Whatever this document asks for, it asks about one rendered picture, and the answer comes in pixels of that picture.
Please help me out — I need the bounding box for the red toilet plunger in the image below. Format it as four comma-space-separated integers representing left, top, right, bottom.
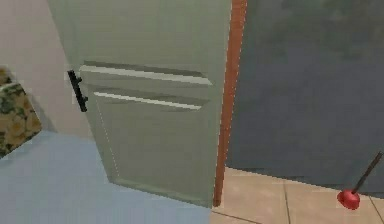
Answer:
336, 150, 384, 211

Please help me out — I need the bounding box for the pale green room door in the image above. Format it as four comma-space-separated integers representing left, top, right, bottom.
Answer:
46, 0, 233, 209

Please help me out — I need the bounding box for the green camouflage patterned box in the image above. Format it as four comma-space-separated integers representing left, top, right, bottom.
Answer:
0, 66, 44, 159

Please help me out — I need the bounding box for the brown door frame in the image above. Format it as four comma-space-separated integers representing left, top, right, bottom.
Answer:
212, 0, 249, 208

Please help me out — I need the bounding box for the black door handle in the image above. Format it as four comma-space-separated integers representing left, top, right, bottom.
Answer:
67, 69, 89, 113

